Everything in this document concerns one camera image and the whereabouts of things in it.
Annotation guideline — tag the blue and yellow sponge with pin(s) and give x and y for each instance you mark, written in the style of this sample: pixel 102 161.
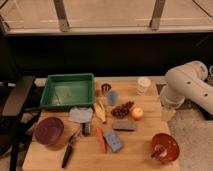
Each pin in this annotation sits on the blue and yellow sponge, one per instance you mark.
pixel 113 141

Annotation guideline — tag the orange bowl with utensil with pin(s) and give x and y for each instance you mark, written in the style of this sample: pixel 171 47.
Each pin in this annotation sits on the orange bowl with utensil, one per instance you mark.
pixel 164 148

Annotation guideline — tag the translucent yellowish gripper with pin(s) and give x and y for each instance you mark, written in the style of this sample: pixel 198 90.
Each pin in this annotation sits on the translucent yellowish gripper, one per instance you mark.
pixel 167 114

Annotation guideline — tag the small dark metal cup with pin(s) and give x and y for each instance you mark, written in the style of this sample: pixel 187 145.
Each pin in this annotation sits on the small dark metal cup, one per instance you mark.
pixel 105 88

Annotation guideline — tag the green plastic tray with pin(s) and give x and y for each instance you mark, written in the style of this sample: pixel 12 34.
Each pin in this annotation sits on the green plastic tray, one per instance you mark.
pixel 64 91

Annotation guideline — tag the yellow banana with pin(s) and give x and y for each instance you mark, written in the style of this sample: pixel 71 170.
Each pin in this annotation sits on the yellow banana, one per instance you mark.
pixel 100 111

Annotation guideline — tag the bunch of dark grapes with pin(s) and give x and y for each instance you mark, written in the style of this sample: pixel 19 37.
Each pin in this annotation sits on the bunch of dark grapes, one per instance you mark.
pixel 123 110

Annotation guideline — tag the red yellow apple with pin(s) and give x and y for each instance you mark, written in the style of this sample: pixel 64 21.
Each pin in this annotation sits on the red yellow apple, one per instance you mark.
pixel 137 113

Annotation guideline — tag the white plastic cup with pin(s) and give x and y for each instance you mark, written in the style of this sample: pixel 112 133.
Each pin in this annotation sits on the white plastic cup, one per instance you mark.
pixel 143 83

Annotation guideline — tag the translucent blue plastic cup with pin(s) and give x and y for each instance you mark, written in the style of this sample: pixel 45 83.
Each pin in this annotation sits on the translucent blue plastic cup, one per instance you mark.
pixel 112 97

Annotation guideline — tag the orange carrot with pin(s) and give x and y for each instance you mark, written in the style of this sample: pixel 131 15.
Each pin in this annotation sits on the orange carrot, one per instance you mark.
pixel 101 139

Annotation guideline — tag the grey rectangular block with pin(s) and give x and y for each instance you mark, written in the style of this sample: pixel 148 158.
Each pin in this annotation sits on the grey rectangular block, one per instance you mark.
pixel 123 125

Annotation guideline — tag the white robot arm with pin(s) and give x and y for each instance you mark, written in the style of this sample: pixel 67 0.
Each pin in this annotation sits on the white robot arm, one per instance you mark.
pixel 187 81

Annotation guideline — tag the black handled scissors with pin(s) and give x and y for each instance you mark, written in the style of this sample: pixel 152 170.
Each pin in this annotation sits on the black handled scissors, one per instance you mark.
pixel 69 147

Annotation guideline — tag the black chair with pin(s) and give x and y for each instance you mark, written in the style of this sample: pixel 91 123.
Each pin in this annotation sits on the black chair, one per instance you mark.
pixel 12 130

